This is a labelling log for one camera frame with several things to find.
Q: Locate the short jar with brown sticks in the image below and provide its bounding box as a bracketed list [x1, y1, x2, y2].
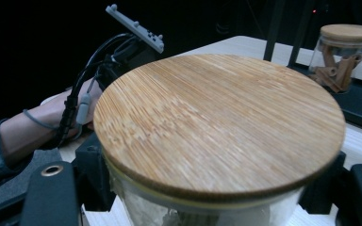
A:
[307, 24, 362, 94]

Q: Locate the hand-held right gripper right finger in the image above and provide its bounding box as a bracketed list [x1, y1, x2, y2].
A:
[297, 150, 353, 216]

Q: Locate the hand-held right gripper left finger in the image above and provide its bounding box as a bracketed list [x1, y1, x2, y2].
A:
[72, 132, 118, 213]

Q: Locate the grey cord with plug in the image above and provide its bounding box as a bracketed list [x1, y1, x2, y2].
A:
[23, 92, 92, 135]

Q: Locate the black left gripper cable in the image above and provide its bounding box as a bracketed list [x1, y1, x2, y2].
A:
[55, 32, 136, 149]

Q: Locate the black metal shelf rack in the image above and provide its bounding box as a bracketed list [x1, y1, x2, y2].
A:
[262, 0, 362, 135]

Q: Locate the glass jar with dark contents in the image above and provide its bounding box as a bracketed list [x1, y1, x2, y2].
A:
[92, 53, 347, 226]

